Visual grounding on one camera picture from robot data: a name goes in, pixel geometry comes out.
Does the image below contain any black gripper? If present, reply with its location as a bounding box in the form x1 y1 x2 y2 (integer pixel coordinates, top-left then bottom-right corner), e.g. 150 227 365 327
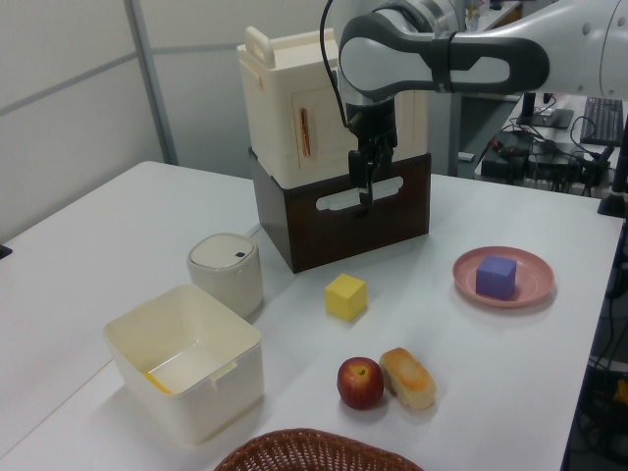
342 97 398 205

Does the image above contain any purple cube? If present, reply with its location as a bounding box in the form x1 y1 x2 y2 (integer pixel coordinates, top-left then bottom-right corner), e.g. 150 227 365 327
475 254 519 300

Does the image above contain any yellow cube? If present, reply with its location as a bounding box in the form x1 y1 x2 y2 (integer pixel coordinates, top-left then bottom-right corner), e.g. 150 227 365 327
324 273 369 323

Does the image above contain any dark brown drawer box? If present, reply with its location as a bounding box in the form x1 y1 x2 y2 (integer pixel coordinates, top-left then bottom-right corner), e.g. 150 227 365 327
247 145 434 275

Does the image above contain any black electronics box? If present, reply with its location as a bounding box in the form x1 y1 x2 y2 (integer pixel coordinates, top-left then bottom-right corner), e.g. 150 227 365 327
479 131 612 193

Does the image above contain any black monitor stand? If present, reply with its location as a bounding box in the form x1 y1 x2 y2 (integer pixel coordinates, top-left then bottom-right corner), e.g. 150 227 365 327
515 91 575 131

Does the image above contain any small cream lidded bin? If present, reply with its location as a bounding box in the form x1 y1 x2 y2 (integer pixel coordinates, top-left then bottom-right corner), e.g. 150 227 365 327
185 233 267 321

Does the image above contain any pink plate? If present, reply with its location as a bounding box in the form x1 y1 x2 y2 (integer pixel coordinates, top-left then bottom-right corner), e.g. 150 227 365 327
451 246 556 309

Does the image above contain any smooth toy bread roll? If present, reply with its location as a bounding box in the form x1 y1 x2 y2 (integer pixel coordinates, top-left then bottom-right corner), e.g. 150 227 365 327
378 346 438 411

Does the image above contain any red toy apple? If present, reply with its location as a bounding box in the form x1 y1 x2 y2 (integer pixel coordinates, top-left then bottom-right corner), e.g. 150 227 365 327
336 356 386 410

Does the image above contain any black computer keyboard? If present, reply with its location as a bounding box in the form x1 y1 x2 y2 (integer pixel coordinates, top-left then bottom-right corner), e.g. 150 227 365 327
579 95 625 146

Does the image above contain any cream plastic open container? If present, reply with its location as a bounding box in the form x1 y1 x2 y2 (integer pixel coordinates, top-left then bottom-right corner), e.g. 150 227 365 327
102 284 265 445

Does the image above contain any brown wicker basket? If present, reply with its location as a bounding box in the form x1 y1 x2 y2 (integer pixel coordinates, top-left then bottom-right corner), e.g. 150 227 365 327
212 427 426 471

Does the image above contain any white drawer handle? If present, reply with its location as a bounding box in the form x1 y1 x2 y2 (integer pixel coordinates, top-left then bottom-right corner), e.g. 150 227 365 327
316 177 405 214

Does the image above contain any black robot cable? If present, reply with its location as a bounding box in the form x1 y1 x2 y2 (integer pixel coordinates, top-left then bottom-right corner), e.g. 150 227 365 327
319 0 355 134

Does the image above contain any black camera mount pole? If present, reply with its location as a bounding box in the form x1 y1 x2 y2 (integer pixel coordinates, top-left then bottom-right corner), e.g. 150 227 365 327
596 144 628 218

